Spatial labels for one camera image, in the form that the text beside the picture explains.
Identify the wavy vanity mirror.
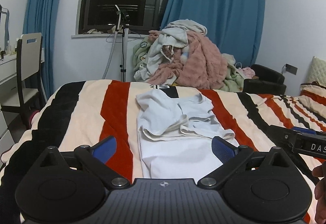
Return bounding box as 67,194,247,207
1,6,10,52

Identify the pink small garment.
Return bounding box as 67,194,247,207
239,67,255,79

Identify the beige quilted pillow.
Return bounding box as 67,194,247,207
307,56,326,86

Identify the black wall socket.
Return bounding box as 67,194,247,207
285,64,298,75

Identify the striped fleece blanket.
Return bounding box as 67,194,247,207
1,80,325,223

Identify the right blue curtain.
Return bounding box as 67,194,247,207
161,0,265,67

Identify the blue curtain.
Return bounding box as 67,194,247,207
161,0,265,67
23,0,60,98

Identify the pink fluffy blanket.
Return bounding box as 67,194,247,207
147,31,228,89

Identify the beige black chair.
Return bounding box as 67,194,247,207
1,32,45,129

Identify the grey white hoodie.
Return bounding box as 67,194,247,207
133,19,207,82

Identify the white t-shirt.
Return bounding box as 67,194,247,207
136,89,239,181

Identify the black armchair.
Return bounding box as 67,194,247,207
243,64,286,95

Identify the person's right hand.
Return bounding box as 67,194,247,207
312,162,326,224

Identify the left blue curtain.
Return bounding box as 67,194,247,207
23,0,60,98

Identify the garment steamer stand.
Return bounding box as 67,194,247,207
101,4,142,83

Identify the white dresser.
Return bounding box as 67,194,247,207
0,53,45,161

